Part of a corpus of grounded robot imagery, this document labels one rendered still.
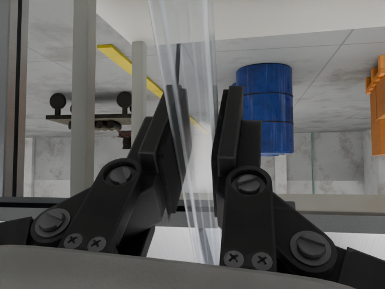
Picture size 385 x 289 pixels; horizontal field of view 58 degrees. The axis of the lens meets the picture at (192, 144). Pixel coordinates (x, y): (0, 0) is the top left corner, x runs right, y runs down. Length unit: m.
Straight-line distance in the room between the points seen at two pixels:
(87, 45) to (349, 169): 9.74
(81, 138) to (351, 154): 9.76
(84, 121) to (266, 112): 2.64
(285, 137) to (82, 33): 2.71
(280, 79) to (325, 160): 6.92
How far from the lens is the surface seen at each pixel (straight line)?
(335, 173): 10.10
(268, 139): 3.15
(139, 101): 0.88
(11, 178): 0.54
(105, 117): 4.38
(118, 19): 0.81
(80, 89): 0.64
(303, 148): 9.96
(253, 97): 3.21
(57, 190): 11.40
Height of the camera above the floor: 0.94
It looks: 4 degrees down
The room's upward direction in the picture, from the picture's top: 180 degrees clockwise
